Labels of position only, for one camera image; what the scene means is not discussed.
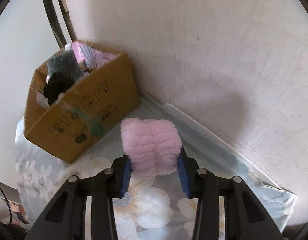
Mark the pink fluffy headband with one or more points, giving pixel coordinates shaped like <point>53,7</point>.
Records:
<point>151,145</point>

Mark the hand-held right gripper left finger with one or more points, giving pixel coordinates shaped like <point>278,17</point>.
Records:
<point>126,180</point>

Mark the brown cardboard box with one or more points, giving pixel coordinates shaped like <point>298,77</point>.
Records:
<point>76,120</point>

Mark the colourful printed booklet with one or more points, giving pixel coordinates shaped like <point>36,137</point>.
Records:
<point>19,211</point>

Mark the black fluffy cloth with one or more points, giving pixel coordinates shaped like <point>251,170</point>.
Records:
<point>56,85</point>

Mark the floral cloth covered desktop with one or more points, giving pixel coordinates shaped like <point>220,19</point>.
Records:
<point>156,207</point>

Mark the grey striped cloth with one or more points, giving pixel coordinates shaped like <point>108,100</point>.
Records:
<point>64,63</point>

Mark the black curved metal frame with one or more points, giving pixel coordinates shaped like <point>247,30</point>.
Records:
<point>50,12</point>

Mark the brown wooden bar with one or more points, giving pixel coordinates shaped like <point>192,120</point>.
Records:
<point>66,15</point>

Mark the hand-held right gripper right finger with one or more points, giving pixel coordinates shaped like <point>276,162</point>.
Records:
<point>183,178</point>

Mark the pink white striped cloth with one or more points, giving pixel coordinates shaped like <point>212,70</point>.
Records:
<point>99,57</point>

